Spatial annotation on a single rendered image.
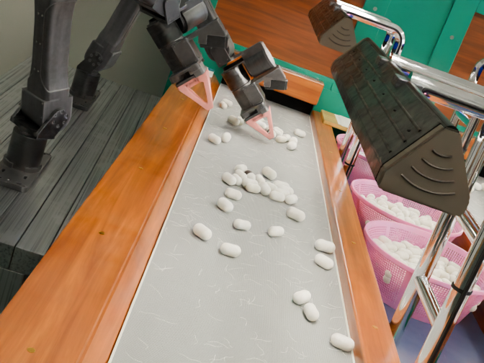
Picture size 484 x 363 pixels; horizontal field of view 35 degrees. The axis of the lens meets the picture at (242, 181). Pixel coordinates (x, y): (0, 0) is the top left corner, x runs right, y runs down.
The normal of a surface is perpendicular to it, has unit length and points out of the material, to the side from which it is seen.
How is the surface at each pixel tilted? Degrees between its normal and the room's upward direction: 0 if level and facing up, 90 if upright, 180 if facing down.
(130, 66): 90
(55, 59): 91
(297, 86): 90
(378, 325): 0
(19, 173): 0
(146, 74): 90
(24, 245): 0
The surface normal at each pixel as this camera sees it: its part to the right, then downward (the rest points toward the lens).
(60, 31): 0.69, 0.46
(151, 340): 0.33, -0.90
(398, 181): -0.04, 0.30
